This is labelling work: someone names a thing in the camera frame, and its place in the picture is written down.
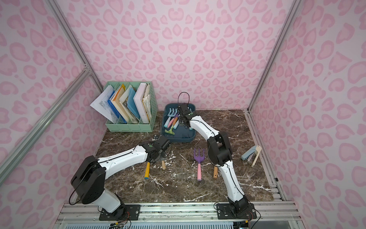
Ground green file organizer crate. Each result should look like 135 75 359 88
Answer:
104 81 158 133

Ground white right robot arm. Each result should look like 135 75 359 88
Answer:
178 104 256 219

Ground blue folder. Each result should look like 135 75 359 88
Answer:
107 92 127 124

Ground blue rake yellow handle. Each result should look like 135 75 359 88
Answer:
144 162 151 179

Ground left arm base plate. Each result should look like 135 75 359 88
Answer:
99 204 141 221

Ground orange book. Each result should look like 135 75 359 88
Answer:
111 84 130 124

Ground white paper sheets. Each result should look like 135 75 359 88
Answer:
90 85 118 124

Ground grey blue stapler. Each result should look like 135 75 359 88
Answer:
241 145 262 167

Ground aluminium front rail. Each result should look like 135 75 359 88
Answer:
52 200 305 229

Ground teal book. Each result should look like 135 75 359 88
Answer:
120 85 140 124

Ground teal rake mint handle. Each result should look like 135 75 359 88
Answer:
164 108 178 128

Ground dark green rake wooden handle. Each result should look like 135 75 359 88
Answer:
161 157 172 170

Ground dark teal storage box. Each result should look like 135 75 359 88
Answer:
161 103 196 143

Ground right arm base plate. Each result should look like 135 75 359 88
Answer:
214 203 257 220

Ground purple rake pink handle small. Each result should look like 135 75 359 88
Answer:
168 114 179 128

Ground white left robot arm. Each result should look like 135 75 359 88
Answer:
71 135 171 217

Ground lime rake orange handle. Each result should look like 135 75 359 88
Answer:
165 127 175 135

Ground light blue rake white handle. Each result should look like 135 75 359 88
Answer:
173 114 180 129

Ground white thick book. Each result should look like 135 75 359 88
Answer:
133 83 152 124

